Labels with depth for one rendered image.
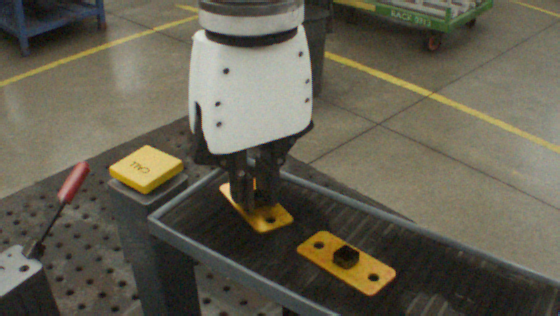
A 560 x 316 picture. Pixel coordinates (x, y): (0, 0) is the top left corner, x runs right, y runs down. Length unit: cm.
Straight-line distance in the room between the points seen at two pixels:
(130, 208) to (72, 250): 64
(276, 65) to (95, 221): 92
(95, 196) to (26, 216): 19
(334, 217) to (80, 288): 73
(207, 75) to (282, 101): 7
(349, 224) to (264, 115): 13
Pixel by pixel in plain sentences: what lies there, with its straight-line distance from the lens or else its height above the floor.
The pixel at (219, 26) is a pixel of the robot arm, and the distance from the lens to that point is 42.
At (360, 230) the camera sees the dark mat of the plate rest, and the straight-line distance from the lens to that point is 51.
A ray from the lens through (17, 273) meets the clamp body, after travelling 67.
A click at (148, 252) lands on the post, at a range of 64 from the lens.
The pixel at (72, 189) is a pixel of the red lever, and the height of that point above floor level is 111.
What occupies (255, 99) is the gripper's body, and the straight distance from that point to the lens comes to 45.
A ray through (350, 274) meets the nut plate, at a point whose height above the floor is 116.
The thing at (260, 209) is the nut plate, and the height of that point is 116.
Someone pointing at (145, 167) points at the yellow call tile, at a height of 116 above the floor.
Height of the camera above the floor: 149
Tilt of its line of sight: 32 degrees down
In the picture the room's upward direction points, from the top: straight up
